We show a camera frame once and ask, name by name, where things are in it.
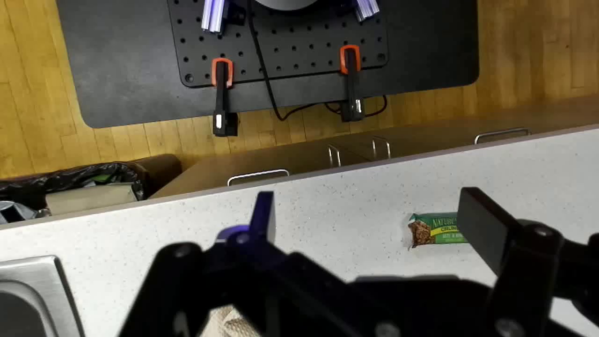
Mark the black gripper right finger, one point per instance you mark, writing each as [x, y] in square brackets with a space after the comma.
[525, 269]

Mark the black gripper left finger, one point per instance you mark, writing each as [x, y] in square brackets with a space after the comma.
[181, 288]

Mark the green granola bar packet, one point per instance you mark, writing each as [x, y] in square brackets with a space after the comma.
[437, 231]

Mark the grey round robot base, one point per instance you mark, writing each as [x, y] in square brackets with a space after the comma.
[288, 5]

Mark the beige cardboard piece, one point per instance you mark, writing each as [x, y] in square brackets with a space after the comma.
[91, 200]

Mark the stainless steel double sink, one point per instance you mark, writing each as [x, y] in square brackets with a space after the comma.
[31, 293]

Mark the wooden base cabinet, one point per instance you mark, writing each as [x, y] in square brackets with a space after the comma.
[312, 157]

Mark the orange black bar clamp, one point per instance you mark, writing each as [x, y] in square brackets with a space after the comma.
[351, 82]
[222, 100]

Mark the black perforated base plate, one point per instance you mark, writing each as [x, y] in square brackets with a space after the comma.
[293, 50]

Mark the white bracket on base plate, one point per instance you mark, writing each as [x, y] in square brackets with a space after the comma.
[368, 9]
[215, 14]

